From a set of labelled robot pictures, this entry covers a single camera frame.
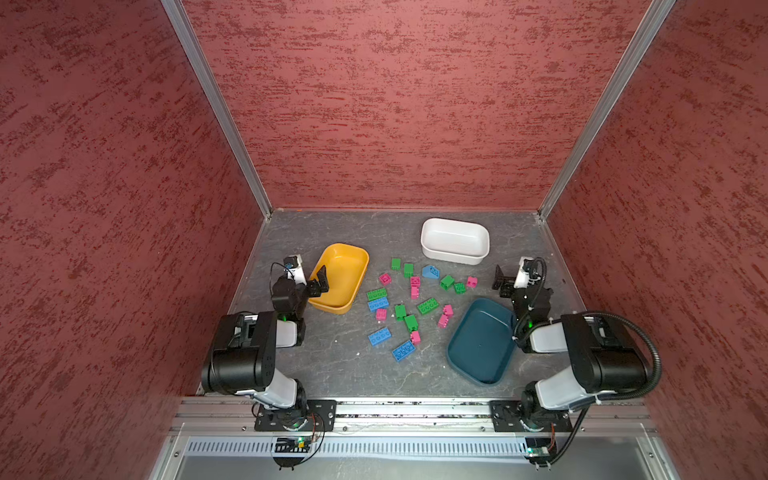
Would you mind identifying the blue long brick bottom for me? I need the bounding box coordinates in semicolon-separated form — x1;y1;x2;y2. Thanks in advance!
392;341;416;362

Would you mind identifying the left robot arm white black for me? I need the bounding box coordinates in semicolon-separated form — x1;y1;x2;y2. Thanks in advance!
201;265;329;431

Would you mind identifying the white plastic bin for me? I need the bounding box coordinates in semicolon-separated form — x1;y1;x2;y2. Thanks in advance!
420;218;491;265

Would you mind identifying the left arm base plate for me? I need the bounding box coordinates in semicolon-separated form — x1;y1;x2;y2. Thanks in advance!
254;399;338;433

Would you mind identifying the light blue square brick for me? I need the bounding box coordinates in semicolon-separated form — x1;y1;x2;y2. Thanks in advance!
421;265;441;280

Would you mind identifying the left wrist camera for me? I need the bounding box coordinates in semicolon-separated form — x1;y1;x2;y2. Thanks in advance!
283;254;306;284

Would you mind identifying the yellow plastic bin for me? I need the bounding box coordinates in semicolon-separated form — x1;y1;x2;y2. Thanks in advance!
309;243;370;315

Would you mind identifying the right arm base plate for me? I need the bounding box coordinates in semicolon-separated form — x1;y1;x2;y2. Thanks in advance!
488;400;572;433

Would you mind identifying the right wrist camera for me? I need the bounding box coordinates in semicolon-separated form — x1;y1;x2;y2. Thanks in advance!
514;256;540;289

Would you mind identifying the left corner aluminium post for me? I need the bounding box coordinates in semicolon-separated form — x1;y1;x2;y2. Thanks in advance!
161;0;273;221

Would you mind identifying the corner aluminium post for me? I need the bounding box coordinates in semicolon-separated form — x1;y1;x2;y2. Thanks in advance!
538;0;676;223
161;0;273;221

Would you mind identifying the blue long brick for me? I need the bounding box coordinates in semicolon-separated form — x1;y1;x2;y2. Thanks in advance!
368;327;392;347
392;341;416;362
367;297;389;312

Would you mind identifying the left controller board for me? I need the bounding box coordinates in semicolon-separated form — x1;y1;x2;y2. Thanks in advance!
272;437;314;470

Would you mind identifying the aluminium front rail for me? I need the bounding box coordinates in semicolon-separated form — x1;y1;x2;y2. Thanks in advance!
170;396;658;437

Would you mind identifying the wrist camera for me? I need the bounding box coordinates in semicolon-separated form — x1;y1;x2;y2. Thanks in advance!
283;254;306;284
514;256;540;289

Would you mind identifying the controller board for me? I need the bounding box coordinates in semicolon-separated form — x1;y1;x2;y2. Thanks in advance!
272;437;314;470
524;437;557;468

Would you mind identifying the right controller board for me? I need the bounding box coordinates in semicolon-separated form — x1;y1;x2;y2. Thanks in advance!
524;437;557;468

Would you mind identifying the teal plastic bin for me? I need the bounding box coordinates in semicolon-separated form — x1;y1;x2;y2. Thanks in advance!
446;298;517;386

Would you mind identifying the right corner aluminium post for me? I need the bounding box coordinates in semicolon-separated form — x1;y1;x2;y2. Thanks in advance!
538;0;676;223

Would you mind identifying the green long brick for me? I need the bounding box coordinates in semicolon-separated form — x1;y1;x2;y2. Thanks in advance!
366;288;388;302
417;298;440;315

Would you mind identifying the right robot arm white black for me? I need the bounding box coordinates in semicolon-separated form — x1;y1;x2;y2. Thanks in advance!
492;257;662;432

